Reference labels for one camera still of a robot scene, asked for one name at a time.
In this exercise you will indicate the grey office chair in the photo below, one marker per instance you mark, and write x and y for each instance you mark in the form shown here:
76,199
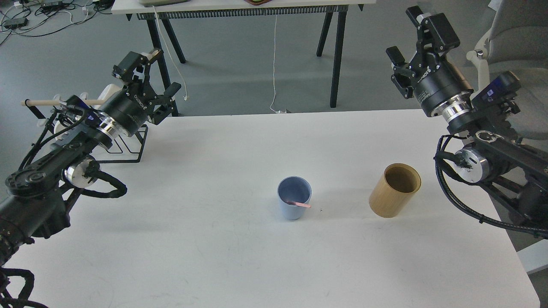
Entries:
518,42

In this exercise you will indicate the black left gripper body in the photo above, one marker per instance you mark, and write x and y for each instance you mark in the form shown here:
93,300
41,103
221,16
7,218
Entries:
132,106

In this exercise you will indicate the blue plastic cup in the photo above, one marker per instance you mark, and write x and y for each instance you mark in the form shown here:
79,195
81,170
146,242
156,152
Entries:
293,189

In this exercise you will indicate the black wire cup rack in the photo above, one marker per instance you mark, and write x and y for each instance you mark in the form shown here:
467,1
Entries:
124,149

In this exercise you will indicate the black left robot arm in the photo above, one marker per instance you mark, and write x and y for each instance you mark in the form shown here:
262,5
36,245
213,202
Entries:
60,167

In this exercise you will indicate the bamboo cylindrical holder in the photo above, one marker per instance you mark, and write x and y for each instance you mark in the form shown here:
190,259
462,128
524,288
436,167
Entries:
397,185

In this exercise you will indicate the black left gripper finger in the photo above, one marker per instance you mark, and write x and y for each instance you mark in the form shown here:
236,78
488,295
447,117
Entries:
165,104
135,66

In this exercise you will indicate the pink chopstick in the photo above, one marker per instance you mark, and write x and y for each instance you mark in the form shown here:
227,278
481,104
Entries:
299,204

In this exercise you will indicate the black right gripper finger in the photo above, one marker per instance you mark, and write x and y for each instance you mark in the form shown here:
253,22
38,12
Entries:
397,60
435,34

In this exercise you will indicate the white background table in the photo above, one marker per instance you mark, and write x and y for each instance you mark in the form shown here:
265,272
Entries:
158,15

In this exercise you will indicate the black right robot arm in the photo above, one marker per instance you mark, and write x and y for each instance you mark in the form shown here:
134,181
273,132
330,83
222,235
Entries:
481,149

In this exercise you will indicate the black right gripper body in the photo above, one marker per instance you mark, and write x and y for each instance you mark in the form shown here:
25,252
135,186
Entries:
438,86

